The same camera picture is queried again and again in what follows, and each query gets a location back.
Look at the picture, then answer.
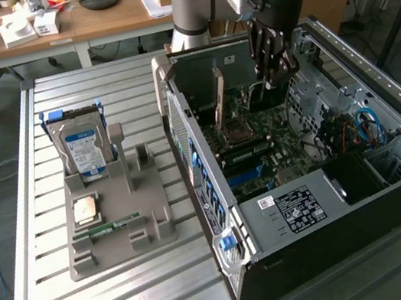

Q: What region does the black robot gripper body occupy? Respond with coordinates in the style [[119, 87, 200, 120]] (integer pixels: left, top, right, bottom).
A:
[[255, 0, 315, 39]]

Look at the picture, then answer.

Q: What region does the black Nvidia graphics card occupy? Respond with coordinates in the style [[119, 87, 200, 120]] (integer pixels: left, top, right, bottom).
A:
[[203, 47, 290, 135]]

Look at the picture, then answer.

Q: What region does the CPU socket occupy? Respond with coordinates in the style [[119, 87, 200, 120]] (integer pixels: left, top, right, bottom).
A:
[[214, 113, 262, 151]]

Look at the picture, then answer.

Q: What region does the green motherboard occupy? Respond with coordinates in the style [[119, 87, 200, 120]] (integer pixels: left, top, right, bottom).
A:
[[192, 83, 332, 210]]

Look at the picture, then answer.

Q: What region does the black installed RAM stick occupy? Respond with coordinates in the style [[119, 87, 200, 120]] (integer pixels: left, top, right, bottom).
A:
[[217, 136, 276, 169]]

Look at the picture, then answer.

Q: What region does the white booklet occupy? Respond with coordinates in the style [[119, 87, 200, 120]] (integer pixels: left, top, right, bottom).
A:
[[140, 0, 176, 20]]

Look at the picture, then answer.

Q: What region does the blue expansion slot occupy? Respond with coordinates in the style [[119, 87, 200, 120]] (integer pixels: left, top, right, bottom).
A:
[[225, 164, 269, 189]]

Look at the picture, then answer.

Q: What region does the metal disk bay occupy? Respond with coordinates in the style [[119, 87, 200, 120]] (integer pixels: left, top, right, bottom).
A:
[[357, 133, 401, 190]]

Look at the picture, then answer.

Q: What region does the wooden office desk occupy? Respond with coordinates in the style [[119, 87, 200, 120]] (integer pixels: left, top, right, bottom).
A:
[[0, 0, 288, 83]]

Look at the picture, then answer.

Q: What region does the grey power supply unit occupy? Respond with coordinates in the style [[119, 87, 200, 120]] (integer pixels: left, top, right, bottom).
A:
[[226, 164, 359, 260]]

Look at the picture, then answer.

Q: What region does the black open PC case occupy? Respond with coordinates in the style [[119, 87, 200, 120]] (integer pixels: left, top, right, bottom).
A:
[[145, 0, 401, 300]]

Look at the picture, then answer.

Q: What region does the hard disk in blue carrier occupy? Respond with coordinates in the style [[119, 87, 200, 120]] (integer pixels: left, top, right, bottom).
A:
[[36, 96, 119, 190]]

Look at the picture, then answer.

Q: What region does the grey printed parts rack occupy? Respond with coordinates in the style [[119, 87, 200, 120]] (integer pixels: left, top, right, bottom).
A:
[[45, 116, 185, 283]]

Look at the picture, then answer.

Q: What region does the small white cardboard box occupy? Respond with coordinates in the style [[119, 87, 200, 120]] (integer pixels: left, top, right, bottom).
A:
[[31, 10, 63, 38]]

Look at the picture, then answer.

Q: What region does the green RAM stick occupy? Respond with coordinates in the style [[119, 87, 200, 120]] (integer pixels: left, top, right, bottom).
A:
[[69, 210, 144, 244]]

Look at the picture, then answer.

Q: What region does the copper-topped CPU chip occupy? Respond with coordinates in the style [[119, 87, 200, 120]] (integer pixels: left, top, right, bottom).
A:
[[70, 194, 102, 230]]

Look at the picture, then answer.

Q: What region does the white box with tape roll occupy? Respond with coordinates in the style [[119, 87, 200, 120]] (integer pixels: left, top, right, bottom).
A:
[[0, 12, 39, 50]]

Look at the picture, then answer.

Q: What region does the red and black wire bundle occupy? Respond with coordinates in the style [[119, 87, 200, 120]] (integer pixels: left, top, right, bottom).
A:
[[315, 112, 364, 158]]

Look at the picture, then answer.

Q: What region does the blue data wire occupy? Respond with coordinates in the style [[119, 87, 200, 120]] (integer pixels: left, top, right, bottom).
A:
[[354, 104, 389, 149]]

